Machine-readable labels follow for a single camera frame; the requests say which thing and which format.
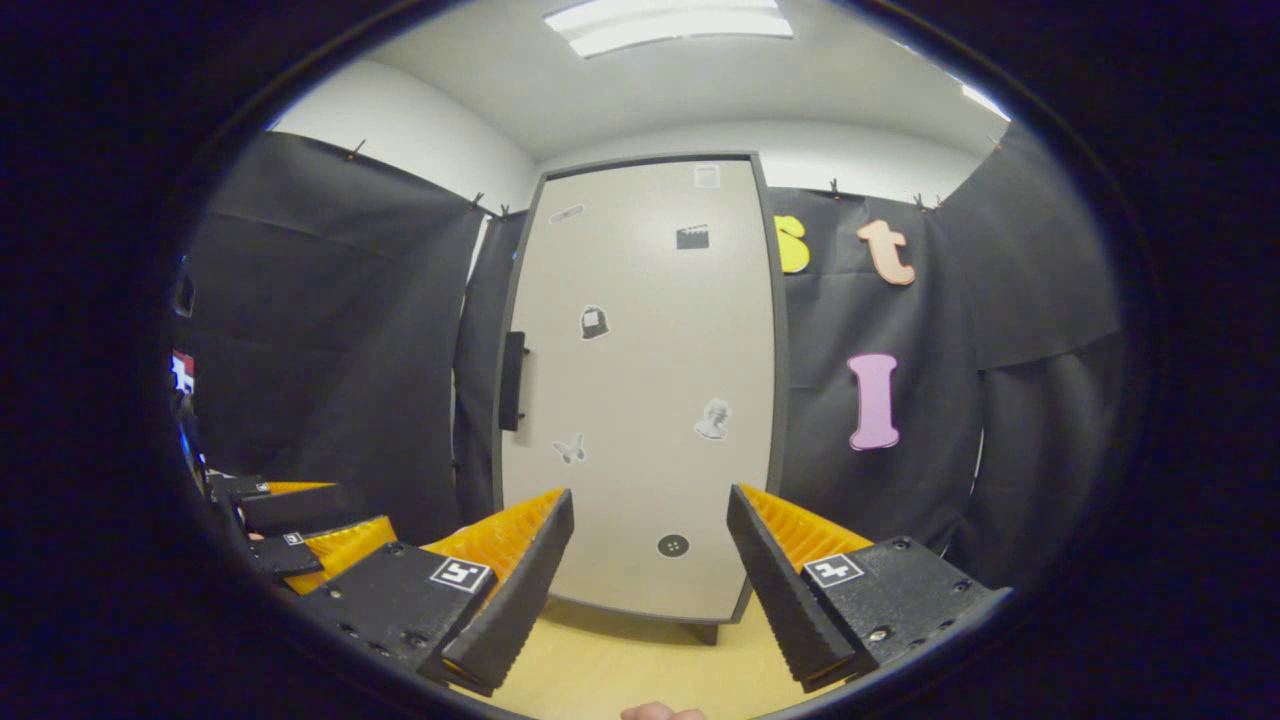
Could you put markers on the black backdrop cloth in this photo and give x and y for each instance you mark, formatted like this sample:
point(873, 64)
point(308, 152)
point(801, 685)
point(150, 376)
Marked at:
point(330, 330)

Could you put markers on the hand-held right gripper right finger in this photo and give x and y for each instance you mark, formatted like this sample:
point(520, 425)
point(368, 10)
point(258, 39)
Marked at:
point(780, 600)

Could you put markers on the grey cabinet door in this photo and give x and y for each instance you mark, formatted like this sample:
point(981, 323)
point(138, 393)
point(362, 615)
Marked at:
point(640, 400)

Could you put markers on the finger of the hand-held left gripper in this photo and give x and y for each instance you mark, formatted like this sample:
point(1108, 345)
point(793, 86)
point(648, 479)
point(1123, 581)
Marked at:
point(340, 550)
point(295, 508)

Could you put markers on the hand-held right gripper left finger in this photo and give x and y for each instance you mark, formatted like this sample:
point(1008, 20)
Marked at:
point(520, 590)

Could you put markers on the large ceiling light panel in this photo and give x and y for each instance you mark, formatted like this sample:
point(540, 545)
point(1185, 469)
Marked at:
point(670, 25)

